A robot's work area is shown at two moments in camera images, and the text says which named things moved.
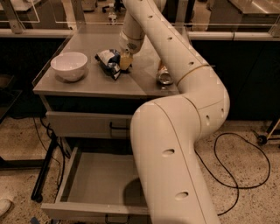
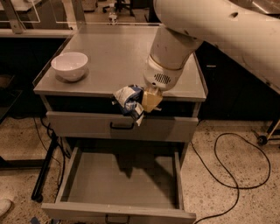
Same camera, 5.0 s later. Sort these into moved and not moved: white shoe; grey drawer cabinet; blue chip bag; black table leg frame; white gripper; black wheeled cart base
Moved: blue chip bag; white gripper
Not moved: grey drawer cabinet; black wheeled cart base; black table leg frame; white shoe
